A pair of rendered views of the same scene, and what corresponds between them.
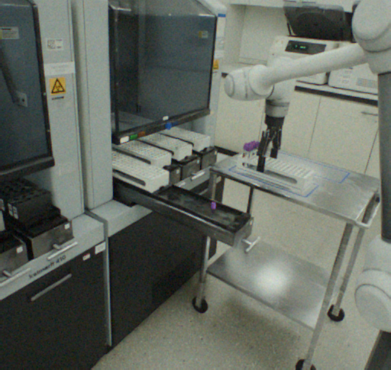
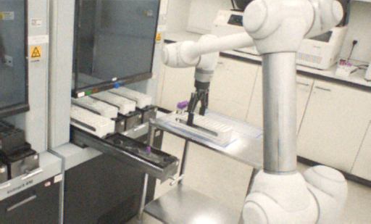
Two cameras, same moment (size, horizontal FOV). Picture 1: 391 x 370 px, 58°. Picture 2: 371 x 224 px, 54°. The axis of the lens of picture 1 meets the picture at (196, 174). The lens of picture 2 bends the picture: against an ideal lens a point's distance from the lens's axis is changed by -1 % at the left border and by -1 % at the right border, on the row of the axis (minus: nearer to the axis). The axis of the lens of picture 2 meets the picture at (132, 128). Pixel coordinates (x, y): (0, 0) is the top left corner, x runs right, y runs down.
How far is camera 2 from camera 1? 0.37 m
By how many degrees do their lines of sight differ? 3
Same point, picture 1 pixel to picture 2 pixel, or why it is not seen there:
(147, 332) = not seen: outside the picture
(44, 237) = (19, 163)
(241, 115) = (186, 80)
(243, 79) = (175, 51)
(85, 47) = (57, 24)
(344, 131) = not seen: hidden behind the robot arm
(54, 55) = (35, 30)
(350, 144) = not seen: hidden behind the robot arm
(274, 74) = (198, 48)
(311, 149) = (249, 114)
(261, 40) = (208, 12)
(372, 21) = (253, 19)
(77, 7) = not seen: outside the picture
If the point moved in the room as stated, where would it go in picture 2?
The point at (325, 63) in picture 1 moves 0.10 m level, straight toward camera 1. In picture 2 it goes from (235, 43) to (232, 46)
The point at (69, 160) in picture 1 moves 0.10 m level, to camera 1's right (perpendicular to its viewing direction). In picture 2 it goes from (39, 108) to (62, 111)
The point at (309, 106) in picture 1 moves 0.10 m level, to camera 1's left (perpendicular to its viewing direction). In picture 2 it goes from (248, 75) to (238, 73)
